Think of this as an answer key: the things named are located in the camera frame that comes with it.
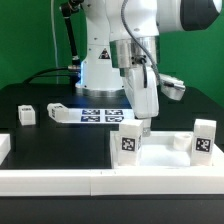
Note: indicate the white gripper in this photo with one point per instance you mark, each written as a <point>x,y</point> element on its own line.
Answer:
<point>141,91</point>

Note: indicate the white square table top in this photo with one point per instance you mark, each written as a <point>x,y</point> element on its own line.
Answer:
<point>163,149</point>

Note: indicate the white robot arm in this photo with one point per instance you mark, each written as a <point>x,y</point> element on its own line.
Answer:
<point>114,46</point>

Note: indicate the sheet of fiducial markers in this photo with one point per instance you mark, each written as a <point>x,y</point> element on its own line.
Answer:
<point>99,116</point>

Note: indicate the white front fence wall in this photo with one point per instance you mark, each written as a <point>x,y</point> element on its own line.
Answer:
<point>111,182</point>

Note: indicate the white fence wall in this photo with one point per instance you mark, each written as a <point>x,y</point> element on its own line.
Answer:
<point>111,182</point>
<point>5,146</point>
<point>218,157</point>

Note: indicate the white right fence wall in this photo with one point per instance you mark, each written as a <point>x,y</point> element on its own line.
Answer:
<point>218,157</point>

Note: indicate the white left fence wall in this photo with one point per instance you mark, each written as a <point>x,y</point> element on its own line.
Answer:
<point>5,146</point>

